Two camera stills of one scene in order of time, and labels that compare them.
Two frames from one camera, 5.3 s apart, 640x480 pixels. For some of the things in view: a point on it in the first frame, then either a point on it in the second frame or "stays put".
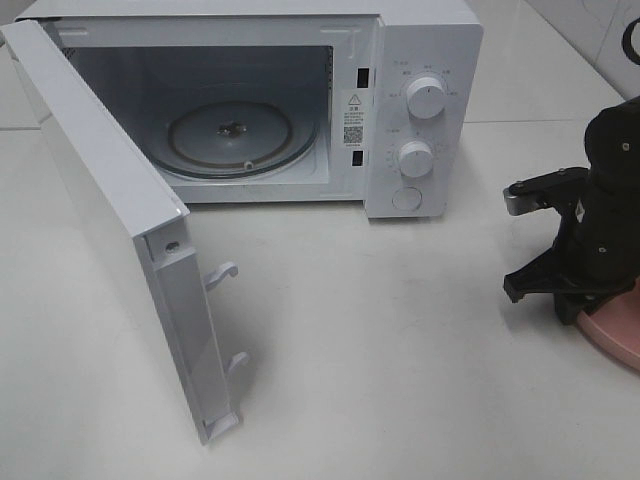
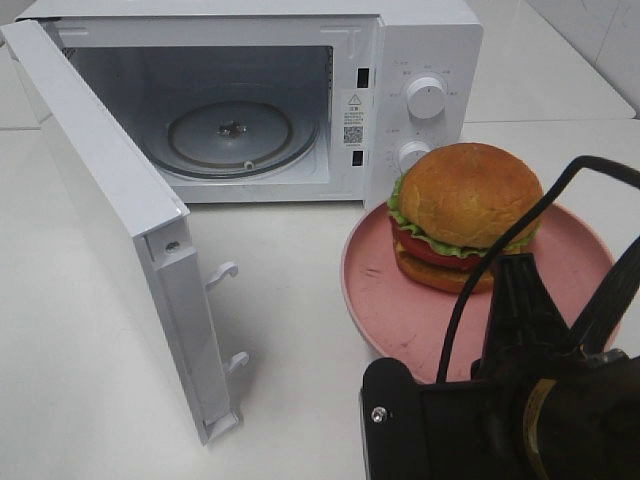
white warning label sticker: (354, 120) stays put
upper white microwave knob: (425, 97) stays put
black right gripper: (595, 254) → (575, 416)
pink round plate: (613, 324) → (572, 260)
